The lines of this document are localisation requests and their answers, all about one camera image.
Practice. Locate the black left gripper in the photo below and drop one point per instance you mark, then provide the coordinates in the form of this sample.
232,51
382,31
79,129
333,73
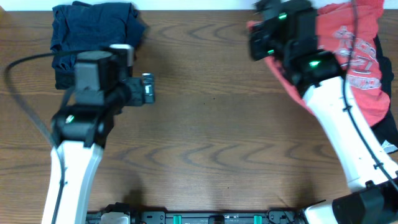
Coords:
137,91

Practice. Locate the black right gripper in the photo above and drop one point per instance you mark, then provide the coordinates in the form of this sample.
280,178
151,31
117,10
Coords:
258,43

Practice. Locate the red graphic t-shirt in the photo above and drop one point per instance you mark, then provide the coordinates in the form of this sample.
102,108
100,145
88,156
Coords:
335,32

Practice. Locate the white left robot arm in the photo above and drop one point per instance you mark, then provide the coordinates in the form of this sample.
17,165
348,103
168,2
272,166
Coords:
103,86

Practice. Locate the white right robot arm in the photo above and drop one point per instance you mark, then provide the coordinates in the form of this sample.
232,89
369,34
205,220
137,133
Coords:
330,62

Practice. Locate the black folded shirt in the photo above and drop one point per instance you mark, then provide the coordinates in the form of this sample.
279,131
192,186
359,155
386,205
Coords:
64,80

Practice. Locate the navy blue folded shirt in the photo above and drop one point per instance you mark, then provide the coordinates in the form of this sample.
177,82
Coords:
82,26

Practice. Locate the black logo shirt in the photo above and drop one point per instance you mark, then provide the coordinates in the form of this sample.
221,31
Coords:
385,130

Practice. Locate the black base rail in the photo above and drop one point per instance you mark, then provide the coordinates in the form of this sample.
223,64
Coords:
125,213

